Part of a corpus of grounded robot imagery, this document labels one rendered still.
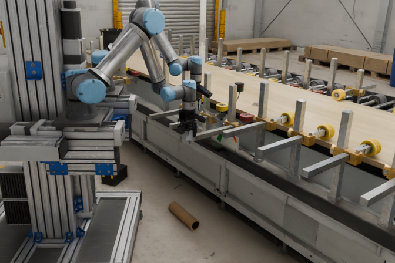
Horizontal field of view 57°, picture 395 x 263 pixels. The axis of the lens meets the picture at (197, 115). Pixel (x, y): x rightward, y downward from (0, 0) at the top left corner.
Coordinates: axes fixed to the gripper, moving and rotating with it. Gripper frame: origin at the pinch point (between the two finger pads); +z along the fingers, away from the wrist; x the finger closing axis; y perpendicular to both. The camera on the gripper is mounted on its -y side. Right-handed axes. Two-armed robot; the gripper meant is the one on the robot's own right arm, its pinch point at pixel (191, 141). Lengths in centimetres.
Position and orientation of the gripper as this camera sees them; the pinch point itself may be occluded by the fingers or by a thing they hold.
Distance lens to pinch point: 206.2
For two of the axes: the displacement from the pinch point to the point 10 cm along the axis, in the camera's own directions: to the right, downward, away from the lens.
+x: 6.0, 2.7, -7.6
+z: -0.3, 9.5, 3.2
